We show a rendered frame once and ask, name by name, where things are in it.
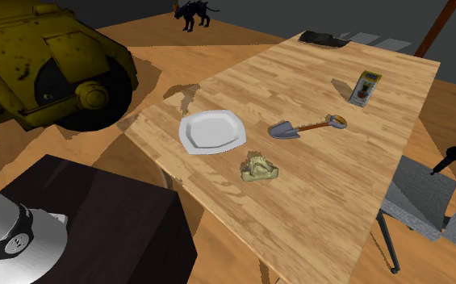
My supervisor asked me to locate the white octagonal plate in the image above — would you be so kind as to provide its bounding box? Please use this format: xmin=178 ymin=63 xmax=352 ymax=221
xmin=178 ymin=109 xmax=248 ymax=156

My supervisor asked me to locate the pale green figurine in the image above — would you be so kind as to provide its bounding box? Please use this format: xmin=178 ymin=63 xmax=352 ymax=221
xmin=240 ymin=155 xmax=280 ymax=182

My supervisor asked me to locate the small grey shovel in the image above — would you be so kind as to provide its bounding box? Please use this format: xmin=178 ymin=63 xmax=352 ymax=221
xmin=268 ymin=114 xmax=348 ymax=140

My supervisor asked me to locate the dark robot stand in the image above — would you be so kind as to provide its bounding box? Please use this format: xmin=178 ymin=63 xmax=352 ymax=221
xmin=0 ymin=153 xmax=199 ymax=284

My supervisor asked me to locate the black dog figure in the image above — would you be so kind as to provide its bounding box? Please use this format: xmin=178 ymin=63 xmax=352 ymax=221
xmin=174 ymin=0 xmax=220 ymax=33

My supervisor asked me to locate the flat black object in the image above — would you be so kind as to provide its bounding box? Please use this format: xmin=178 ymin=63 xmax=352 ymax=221
xmin=299 ymin=30 xmax=351 ymax=49

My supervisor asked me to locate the small printed box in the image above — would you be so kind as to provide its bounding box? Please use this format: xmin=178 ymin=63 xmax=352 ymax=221
xmin=348 ymin=70 xmax=383 ymax=108

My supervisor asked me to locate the grey armchair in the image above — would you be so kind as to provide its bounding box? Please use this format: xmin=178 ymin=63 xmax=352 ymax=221
xmin=376 ymin=154 xmax=456 ymax=275

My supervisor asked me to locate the black microphone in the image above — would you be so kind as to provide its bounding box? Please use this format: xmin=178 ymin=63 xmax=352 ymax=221
xmin=429 ymin=145 xmax=456 ymax=177

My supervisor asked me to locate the brown wooden pole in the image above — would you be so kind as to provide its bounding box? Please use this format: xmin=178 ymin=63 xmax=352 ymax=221
xmin=413 ymin=0 xmax=456 ymax=58

